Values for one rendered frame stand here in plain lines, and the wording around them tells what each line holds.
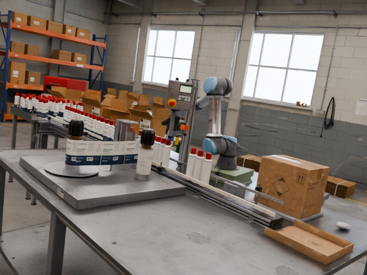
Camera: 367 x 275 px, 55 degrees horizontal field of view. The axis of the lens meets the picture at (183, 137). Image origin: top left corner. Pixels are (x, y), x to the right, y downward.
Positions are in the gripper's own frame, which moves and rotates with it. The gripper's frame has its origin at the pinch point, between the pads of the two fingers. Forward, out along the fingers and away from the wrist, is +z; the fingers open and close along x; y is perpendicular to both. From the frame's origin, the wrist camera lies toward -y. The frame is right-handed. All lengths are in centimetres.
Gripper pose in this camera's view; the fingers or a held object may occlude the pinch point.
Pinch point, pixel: (169, 139)
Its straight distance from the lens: 287.4
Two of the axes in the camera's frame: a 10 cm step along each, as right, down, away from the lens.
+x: 6.1, -0.3, 7.9
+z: -1.4, 9.8, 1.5
